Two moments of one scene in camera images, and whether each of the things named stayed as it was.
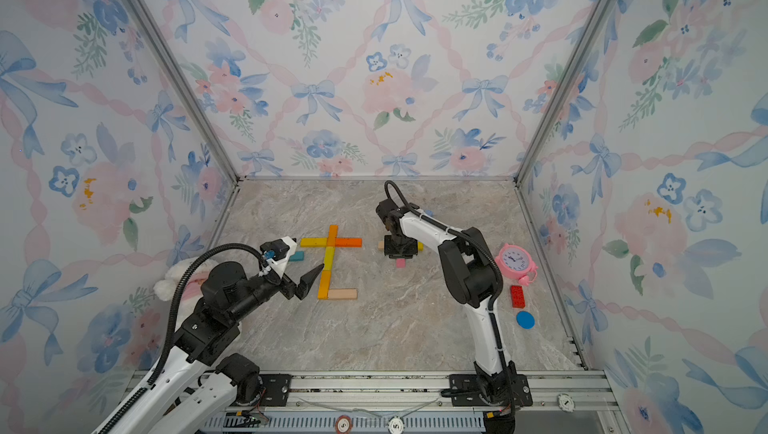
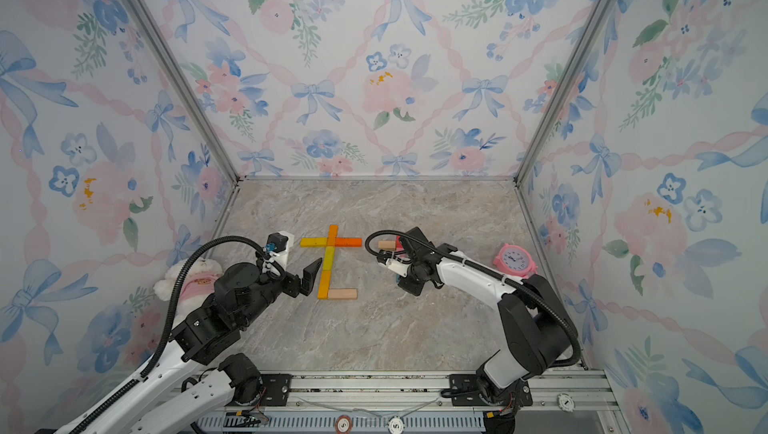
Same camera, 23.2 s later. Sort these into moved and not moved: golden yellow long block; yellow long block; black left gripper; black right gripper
Moved: black right gripper
Not moved: yellow long block; black left gripper; golden yellow long block
